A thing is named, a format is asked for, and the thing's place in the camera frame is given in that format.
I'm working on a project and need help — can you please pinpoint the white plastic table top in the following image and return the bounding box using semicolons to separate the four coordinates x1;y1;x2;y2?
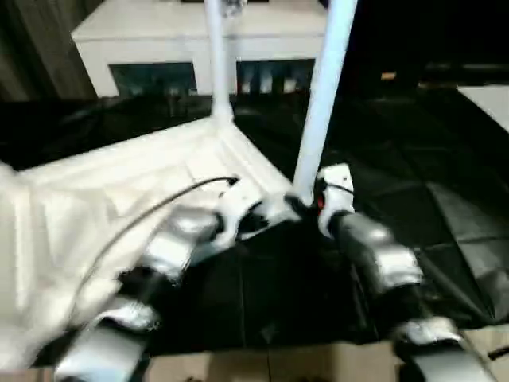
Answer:
0;113;303;377

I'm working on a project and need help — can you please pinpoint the white flat board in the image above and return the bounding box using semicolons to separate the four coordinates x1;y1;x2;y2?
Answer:
457;85;509;134

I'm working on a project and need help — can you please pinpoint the grey curtain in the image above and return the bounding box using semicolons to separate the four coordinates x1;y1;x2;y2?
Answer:
0;0;99;103

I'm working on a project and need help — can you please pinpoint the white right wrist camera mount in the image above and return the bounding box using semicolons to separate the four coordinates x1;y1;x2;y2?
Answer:
317;163;356;240

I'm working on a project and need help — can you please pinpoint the dark bundle of cables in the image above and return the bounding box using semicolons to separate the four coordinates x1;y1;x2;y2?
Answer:
222;0;246;19

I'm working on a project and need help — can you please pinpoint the white plastic table leg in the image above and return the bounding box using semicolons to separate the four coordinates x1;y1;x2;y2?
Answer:
202;0;236;127
291;0;359;206

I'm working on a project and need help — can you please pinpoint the white sideboard with glass doors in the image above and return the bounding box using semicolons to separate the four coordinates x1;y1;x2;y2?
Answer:
71;0;331;99

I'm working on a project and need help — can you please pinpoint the black plastic cover mat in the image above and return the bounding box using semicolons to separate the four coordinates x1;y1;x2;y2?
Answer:
0;85;509;347

